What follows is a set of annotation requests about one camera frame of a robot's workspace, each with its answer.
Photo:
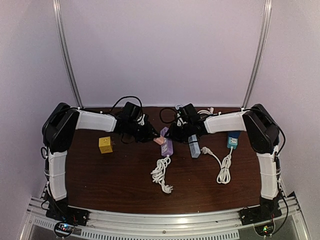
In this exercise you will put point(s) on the pink charger plug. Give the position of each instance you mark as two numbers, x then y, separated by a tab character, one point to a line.
159	140

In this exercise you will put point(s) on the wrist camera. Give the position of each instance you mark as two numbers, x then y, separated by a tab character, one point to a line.
131	111
189	114

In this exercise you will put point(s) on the left aluminium frame post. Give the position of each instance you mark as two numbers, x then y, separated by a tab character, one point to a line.
65	51

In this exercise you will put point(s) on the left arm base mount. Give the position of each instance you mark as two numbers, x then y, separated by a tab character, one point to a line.
61	211

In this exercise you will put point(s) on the aluminium frame post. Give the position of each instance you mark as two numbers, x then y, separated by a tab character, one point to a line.
264	31
65	51

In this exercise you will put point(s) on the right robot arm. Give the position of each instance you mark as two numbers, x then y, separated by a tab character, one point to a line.
262	131

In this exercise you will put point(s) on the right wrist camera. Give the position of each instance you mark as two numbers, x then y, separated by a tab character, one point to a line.
189	114

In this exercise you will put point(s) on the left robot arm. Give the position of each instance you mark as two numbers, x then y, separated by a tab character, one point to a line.
59	129

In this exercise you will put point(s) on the right aluminium frame post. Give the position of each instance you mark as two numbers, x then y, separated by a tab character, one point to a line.
264	31

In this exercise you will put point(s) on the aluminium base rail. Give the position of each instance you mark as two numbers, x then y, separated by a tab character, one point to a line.
218	225

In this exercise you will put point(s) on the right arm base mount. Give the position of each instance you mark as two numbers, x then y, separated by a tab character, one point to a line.
267	210

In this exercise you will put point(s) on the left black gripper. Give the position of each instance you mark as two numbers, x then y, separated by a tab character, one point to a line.
148	134

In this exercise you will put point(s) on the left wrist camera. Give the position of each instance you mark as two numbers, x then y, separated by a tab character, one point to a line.
131	111

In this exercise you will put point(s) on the teal blue socket box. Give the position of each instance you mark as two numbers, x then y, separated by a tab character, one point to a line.
232	139

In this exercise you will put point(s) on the yellow cube adapter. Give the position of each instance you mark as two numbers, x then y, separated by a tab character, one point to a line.
105	145

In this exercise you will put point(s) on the purple power strip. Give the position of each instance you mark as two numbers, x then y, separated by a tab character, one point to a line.
167	146

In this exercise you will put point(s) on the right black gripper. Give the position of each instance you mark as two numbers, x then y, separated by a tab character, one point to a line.
174	134

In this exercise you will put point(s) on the light blue power strip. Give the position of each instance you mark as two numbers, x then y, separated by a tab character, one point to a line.
194	148

